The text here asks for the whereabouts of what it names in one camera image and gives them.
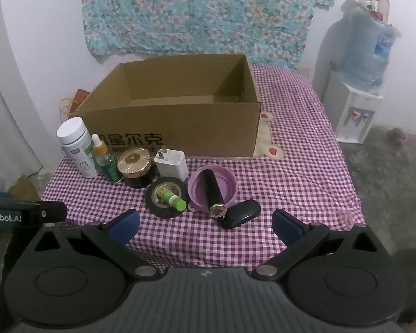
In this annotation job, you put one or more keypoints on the black tape roll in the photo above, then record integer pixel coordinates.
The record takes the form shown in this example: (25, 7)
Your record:
(152, 203)

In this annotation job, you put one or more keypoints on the black cylindrical flashlight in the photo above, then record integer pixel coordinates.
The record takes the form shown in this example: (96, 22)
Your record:
(213, 190)

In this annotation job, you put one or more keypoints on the white plastic bottle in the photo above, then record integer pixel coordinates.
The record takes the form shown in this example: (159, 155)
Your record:
(78, 156)

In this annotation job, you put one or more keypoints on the brown cardboard box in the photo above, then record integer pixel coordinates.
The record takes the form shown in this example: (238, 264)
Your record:
(194, 128)

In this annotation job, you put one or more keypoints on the purple checkered tablecloth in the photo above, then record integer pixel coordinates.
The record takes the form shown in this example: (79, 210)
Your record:
(298, 180)

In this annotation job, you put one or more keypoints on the green lip balm tube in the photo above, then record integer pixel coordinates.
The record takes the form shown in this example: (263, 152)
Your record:
(173, 201)

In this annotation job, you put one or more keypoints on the black oval case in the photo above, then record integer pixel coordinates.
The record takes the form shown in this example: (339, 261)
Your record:
(242, 213)

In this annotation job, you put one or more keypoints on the brown cardboard piece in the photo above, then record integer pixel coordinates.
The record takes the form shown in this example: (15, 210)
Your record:
(24, 189)

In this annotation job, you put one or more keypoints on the teal floral cloth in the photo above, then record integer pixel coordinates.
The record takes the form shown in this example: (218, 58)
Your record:
(194, 14)

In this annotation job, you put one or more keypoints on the white water dispenser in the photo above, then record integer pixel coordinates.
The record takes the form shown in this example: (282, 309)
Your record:
(346, 111)

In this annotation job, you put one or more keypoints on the small red cap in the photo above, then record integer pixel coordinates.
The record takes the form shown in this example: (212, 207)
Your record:
(378, 15)

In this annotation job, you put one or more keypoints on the small clear plastic cup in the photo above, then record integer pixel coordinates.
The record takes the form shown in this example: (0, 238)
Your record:
(366, 0)

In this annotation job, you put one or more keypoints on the gold lid cosmetic jar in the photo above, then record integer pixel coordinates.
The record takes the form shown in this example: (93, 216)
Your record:
(135, 161)

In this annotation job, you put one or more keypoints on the white charger plug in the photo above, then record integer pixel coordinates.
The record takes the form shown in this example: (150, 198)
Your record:
(171, 166)

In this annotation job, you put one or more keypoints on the blue water jug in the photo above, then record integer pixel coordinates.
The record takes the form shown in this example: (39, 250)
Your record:
(364, 48)

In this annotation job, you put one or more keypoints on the red gift bag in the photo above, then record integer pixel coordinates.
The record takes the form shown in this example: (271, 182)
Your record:
(80, 99)

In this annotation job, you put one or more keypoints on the beige wall socket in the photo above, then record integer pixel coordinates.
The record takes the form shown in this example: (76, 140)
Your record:
(305, 70)

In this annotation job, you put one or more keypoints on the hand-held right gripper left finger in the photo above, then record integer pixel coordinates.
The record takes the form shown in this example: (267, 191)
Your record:
(124, 225)

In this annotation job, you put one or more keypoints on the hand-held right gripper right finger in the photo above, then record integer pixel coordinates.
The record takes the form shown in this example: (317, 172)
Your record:
(284, 225)

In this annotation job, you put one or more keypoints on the green dropper bottle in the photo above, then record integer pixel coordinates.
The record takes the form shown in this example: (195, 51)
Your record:
(111, 168)

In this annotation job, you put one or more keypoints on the small pink bottle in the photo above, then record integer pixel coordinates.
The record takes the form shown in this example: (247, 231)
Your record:
(384, 7)

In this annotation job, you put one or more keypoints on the purple collapsible cup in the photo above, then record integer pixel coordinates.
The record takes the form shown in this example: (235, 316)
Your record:
(228, 184)

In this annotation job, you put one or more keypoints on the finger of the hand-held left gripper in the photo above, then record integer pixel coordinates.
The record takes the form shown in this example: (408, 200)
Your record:
(50, 211)

